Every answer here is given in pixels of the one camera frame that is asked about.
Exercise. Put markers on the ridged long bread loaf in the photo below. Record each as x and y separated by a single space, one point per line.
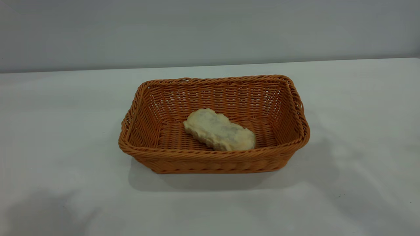
220 131

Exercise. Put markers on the orange woven wicker basket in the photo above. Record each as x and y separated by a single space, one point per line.
164 137

